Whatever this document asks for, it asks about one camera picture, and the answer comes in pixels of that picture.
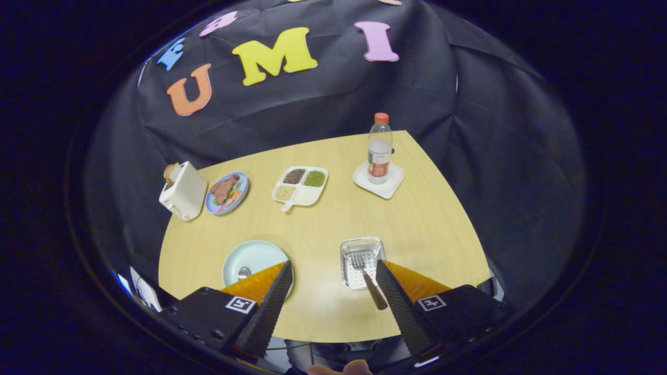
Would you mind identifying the black backdrop cloth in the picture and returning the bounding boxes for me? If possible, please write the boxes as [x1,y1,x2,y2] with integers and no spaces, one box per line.
[83,0,587,313]

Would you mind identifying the light green plate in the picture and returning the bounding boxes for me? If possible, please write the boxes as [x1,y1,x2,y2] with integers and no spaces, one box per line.
[223,240,294,300]

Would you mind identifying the brown steak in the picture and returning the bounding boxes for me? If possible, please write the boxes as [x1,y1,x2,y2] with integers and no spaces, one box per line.
[209,174,240,205]

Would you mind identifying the person's dark clothing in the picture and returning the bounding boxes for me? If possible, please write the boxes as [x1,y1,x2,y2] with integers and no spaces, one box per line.
[284,339,412,373]

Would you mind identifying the clear bottle with red cap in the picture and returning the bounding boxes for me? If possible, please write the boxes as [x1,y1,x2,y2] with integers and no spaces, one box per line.
[367,112,393,184]

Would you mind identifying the white toaster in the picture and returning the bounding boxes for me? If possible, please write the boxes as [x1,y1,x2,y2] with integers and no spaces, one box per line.
[159,161,208,222]

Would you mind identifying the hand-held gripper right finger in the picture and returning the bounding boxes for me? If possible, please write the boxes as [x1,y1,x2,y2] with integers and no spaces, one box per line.
[375,259,516,363]

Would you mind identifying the white square coaster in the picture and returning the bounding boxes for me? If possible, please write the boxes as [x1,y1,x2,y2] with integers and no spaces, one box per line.
[353,161,405,199]

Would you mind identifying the white divided dish with beans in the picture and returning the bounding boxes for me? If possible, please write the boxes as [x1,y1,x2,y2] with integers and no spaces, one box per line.
[271,166,329,213]

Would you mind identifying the fork with wooden handle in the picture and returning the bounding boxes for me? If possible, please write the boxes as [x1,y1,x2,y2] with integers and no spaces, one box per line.
[350,253,389,311]

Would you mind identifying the blue plate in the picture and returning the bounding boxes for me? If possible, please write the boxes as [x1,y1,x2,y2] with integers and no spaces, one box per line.
[205,172,250,216]

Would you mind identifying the perforated metal tray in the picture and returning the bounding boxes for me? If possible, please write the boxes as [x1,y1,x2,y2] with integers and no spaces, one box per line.
[340,237,387,290]

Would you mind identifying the white papers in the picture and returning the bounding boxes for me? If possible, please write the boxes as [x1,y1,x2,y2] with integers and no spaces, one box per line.
[117,266,162,313]

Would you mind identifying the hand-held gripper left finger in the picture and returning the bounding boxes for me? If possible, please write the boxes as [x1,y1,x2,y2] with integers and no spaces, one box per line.
[156,260,294,363]

